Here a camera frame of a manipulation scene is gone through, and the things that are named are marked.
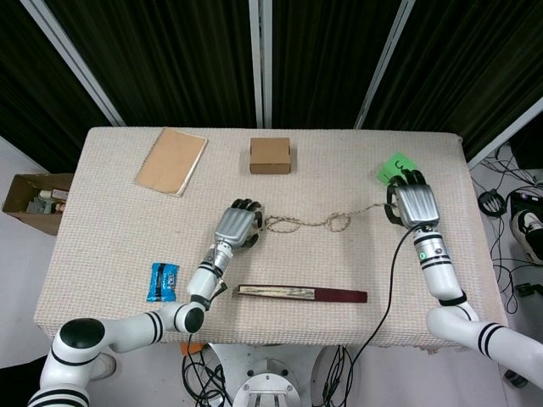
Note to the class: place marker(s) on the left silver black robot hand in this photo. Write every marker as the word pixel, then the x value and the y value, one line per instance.
pixel 235 222

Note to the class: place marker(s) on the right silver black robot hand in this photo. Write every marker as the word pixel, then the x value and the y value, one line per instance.
pixel 418 203

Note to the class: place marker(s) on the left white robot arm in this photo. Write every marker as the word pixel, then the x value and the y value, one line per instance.
pixel 127 328

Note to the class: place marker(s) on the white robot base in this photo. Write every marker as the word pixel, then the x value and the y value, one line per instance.
pixel 267 381

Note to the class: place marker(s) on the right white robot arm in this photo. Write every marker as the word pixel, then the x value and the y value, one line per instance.
pixel 441 275

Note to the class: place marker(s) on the green numbered foam cube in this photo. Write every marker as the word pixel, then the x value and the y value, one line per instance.
pixel 392 167

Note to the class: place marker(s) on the small closed cardboard box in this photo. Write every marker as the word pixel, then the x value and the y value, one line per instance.
pixel 269 163

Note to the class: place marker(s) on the brown kraft notebook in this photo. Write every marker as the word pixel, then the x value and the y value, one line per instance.
pixel 169 163

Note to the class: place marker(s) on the blue snack packet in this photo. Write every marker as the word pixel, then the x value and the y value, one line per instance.
pixel 163 282

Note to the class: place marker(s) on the white black sneaker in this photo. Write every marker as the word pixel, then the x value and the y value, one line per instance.
pixel 528 229

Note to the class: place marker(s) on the dark red folded fan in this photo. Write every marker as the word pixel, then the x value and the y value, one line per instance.
pixel 339 294

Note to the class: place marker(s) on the beige waffle tablecloth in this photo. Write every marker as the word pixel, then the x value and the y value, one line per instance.
pixel 106 254

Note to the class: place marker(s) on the black curtain panel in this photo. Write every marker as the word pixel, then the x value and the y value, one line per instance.
pixel 169 63
pixel 322 63
pixel 466 63
pixel 29 85

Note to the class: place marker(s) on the open cardboard box with items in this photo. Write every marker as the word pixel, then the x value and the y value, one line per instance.
pixel 25 218

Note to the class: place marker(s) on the white metal frame post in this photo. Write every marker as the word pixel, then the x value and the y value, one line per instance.
pixel 505 131
pixel 76 63
pixel 262 63
pixel 384 63

